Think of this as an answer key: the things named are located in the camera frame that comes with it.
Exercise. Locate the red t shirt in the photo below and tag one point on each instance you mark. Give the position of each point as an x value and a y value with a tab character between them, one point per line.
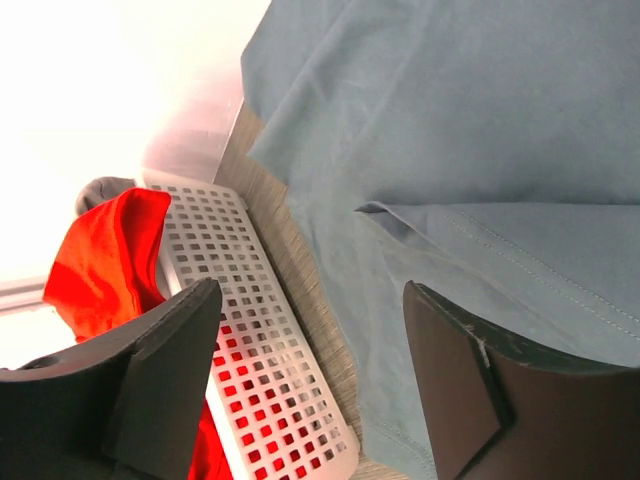
104	276

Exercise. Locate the left aluminium corner post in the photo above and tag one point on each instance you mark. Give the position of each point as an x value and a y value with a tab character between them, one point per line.
20	294

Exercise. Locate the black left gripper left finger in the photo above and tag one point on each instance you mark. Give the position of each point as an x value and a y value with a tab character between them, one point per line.
123	405

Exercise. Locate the grey-blue t shirt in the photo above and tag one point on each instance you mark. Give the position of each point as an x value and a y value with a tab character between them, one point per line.
488	150

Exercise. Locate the white perforated plastic basket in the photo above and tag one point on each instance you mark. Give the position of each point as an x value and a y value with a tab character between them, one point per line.
274	411

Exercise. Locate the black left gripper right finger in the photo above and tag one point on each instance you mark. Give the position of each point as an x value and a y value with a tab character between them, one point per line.
500	406

